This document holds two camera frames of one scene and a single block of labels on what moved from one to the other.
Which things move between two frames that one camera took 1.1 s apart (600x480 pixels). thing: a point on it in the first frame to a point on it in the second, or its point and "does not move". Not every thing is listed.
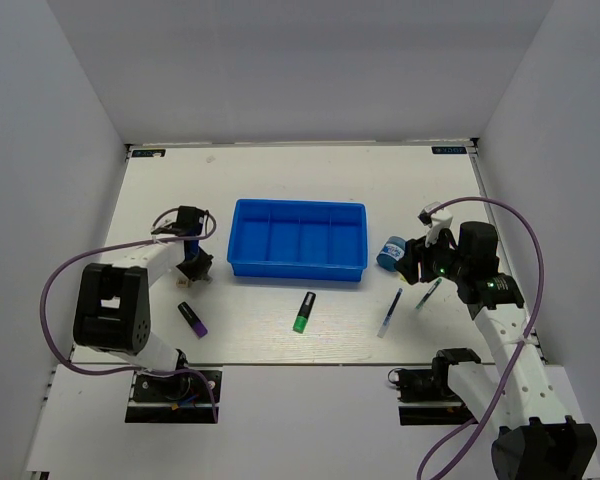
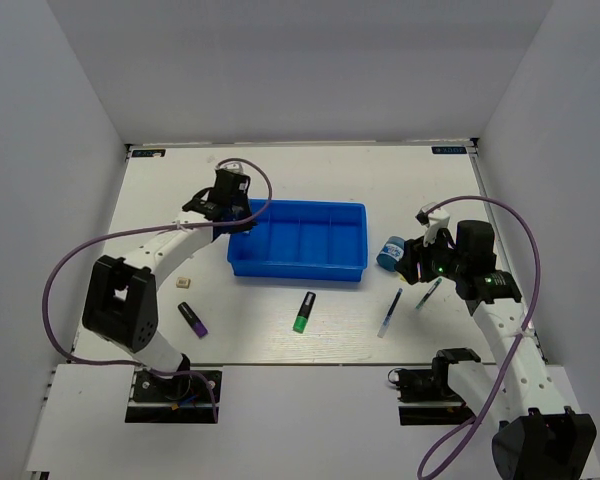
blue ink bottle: [391, 252] does not move
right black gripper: [417, 250] does not move
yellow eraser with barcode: [182, 283] does not move
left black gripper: [203, 264] to [242, 226]
